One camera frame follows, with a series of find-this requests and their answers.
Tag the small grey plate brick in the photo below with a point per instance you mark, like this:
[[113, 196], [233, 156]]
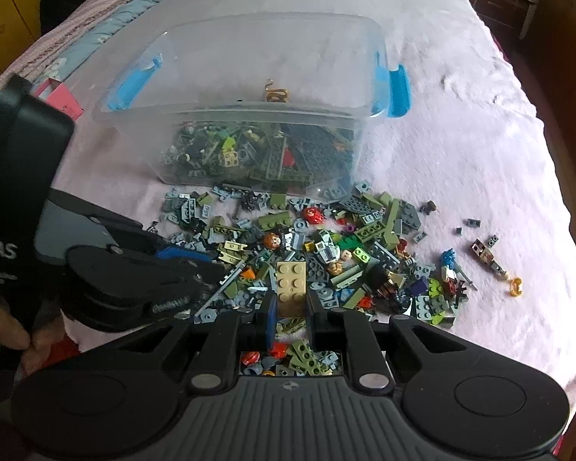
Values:
[[474, 222], [493, 240]]

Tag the tan toy brick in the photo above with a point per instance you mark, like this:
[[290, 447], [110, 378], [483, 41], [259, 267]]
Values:
[[290, 281]]

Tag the light blue quilt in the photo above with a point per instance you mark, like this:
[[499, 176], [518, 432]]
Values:
[[101, 38]]

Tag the black bag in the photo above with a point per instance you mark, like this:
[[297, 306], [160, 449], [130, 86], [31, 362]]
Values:
[[67, 0]]

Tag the pale pink fleece blanket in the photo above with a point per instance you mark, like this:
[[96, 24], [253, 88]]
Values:
[[461, 129]]

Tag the small dark brown brick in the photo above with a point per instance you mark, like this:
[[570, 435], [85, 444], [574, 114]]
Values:
[[428, 207]]

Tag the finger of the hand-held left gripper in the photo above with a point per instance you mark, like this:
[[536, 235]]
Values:
[[216, 276], [182, 254]]

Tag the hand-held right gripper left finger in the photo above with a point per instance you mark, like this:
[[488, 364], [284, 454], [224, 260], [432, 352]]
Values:
[[271, 319]]

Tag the dark wooden nightstand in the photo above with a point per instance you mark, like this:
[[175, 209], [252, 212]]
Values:
[[499, 0]]

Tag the pink paper card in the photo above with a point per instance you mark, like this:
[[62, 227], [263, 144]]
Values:
[[60, 98]]

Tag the person's left hand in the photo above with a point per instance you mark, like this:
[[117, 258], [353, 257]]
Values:
[[5, 326]]

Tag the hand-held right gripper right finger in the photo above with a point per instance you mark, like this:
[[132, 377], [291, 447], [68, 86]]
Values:
[[312, 319]]

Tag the pile of toy bricks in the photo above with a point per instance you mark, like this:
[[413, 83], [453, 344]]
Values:
[[269, 153], [365, 259]]

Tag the clear plastic box blue latches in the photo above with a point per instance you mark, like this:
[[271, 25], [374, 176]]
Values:
[[249, 57]]

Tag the orange toy snake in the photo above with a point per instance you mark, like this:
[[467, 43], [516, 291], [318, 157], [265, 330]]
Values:
[[276, 92]]

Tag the pink striped quilt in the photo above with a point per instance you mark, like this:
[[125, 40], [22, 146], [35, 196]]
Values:
[[24, 57]]

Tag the brown tan toy figure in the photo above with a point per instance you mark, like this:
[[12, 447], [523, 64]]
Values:
[[487, 255]]

